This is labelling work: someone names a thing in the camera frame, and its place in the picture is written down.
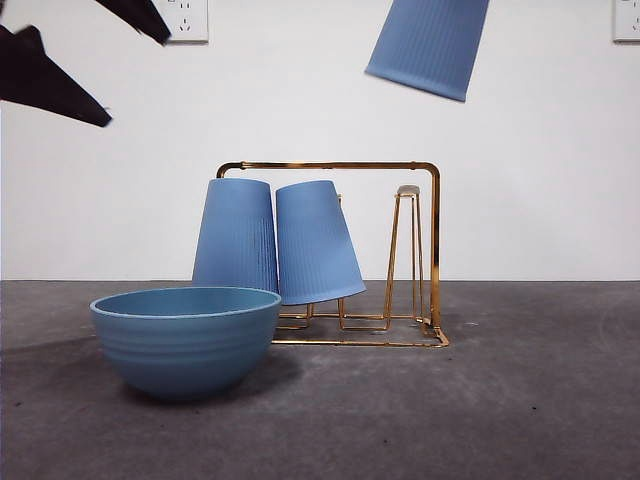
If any blue ribbed cup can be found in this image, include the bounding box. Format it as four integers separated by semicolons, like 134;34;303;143
364;0;492;104
192;178;280;296
274;179;367;306

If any light blue ridged bowl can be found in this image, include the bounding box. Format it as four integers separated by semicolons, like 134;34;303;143
89;285;283;403

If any white wall socket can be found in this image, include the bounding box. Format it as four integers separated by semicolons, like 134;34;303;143
162;0;210;45
612;0;640;44

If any gold wire cup rack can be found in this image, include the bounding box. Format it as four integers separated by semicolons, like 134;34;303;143
216;159;451;350

